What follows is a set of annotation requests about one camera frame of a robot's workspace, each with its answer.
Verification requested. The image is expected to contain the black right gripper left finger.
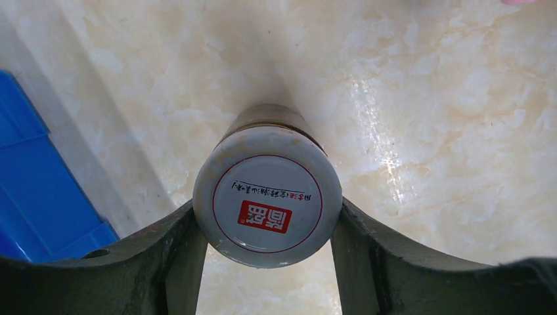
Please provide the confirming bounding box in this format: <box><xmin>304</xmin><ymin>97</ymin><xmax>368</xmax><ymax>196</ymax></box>
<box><xmin>1</xmin><ymin>203</ymin><xmax>208</xmax><ymax>314</ymax></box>

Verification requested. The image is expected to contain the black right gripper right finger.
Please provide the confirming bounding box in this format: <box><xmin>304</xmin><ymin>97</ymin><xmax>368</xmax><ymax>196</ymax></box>
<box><xmin>331</xmin><ymin>200</ymin><xmax>556</xmax><ymax>314</ymax></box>

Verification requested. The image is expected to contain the white lid brown jar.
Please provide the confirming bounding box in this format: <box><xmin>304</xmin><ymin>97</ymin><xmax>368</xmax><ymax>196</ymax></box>
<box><xmin>192</xmin><ymin>104</ymin><xmax>342</xmax><ymax>268</ymax></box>

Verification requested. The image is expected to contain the blue plastic divided bin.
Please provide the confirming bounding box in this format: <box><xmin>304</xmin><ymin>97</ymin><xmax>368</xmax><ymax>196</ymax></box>
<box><xmin>1</xmin><ymin>71</ymin><xmax>119</xmax><ymax>263</ymax></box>

